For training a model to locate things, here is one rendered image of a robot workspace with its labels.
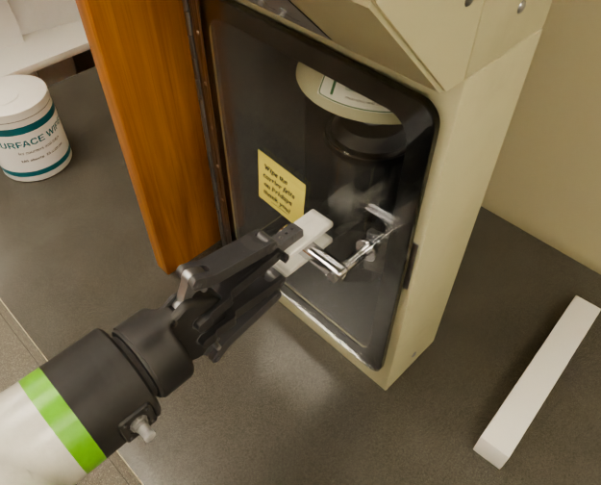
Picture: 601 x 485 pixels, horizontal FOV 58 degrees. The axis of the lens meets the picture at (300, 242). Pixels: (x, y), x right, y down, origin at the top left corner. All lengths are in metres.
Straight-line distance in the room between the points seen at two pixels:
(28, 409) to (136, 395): 0.08
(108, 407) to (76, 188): 0.68
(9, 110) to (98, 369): 0.67
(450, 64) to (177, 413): 0.56
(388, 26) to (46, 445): 0.36
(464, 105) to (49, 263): 0.73
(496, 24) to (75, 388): 0.40
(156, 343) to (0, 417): 0.12
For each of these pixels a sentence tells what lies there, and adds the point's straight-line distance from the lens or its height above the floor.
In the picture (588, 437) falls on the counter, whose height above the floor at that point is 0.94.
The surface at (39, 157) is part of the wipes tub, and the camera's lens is 1.09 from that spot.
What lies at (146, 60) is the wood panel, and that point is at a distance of 0.67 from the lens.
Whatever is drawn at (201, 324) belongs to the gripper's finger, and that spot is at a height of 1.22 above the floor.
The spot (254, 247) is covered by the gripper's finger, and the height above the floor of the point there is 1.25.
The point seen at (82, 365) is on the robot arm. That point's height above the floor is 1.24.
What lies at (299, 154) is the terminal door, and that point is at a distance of 0.56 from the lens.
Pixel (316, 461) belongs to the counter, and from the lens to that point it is 0.72.
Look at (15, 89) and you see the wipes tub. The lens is 1.10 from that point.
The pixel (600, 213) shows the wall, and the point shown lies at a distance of 0.96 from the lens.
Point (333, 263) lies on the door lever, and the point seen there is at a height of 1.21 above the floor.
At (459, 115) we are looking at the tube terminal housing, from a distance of 0.43.
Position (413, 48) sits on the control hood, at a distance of 0.33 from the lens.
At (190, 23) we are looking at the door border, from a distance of 0.62.
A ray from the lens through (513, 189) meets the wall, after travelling 1.01.
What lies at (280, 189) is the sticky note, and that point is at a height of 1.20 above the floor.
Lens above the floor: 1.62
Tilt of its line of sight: 48 degrees down
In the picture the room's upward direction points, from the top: straight up
